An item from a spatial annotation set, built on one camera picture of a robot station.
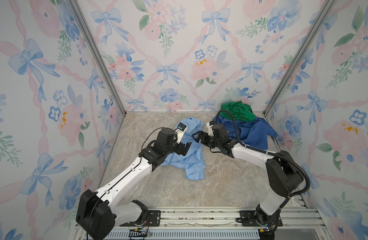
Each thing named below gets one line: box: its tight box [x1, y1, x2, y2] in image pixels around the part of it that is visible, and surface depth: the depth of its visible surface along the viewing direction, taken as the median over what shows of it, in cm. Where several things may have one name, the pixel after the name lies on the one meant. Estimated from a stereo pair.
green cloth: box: [219, 100, 256, 122], surface depth 112 cm
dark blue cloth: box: [212, 115, 279, 150], surface depth 102 cm
